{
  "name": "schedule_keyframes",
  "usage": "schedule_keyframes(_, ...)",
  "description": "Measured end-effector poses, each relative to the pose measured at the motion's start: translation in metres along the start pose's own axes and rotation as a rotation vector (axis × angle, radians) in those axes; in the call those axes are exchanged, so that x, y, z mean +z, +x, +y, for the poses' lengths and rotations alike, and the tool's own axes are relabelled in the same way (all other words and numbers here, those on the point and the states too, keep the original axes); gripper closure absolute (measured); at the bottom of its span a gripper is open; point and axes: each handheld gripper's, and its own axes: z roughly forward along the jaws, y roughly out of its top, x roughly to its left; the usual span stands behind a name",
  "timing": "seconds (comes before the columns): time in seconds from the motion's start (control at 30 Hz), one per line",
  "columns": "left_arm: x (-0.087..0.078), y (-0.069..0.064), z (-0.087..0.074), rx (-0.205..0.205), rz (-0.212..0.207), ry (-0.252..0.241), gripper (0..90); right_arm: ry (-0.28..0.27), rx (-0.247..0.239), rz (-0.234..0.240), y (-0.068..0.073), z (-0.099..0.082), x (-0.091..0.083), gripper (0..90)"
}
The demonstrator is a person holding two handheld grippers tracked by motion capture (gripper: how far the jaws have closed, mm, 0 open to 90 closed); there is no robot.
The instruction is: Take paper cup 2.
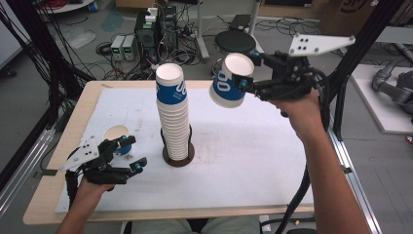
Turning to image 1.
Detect white floor board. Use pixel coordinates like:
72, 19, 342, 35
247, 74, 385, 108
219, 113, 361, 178
350, 63, 413, 136

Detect round white table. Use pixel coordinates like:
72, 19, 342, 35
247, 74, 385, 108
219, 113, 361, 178
42, 0, 95, 15

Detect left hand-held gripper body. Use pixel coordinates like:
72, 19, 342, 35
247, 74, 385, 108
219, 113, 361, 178
57, 136, 132, 186

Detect black computer tower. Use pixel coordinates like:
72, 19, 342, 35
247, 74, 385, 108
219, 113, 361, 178
133, 11, 161, 51

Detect person's left hand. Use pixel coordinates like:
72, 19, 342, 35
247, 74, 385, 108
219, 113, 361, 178
77, 176, 117, 200

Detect cardboard box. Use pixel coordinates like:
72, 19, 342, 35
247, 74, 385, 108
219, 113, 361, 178
319, 0, 382, 37

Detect white table mat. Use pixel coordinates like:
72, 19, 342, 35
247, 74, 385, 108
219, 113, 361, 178
55, 87, 315, 215

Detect black rod cup holder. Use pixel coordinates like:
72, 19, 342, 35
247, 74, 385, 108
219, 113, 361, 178
160, 125, 196, 169

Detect round wooden disc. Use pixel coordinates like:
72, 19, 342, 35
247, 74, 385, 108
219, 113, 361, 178
103, 124, 132, 157

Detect person's legs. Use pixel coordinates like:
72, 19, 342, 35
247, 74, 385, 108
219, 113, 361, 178
131, 215, 261, 234

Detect person's right hand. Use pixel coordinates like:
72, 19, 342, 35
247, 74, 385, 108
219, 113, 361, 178
268, 88, 323, 144

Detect grey power supply unit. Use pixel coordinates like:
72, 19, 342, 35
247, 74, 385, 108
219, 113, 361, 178
110, 34, 126, 61
122, 34, 138, 61

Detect black round stool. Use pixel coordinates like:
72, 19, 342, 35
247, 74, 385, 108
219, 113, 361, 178
213, 29, 257, 57

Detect white desk leg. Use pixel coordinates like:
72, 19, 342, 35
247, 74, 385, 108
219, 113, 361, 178
194, 0, 210, 62
246, 0, 263, 35

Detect stack of paper cups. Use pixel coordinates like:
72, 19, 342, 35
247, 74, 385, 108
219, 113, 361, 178
155, 62, 191, 162

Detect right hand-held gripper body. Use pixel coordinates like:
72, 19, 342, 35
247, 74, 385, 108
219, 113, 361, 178
251, 32, 357, 102

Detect thick black gripper cable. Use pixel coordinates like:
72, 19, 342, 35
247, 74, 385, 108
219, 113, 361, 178
274, 67, 331, 234

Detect black laptop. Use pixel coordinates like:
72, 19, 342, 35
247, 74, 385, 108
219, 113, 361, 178
228, 14, 253, 31

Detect aluminium rail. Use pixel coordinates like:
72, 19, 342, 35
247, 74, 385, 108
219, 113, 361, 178
326, 128, 384, 234
0, 127, 56, 216

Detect black frame post with cables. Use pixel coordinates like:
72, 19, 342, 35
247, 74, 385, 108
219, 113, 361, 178
0, 0, 95, 131

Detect blue white paper cup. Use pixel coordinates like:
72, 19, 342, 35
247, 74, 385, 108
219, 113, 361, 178
208, 53, 255, 109

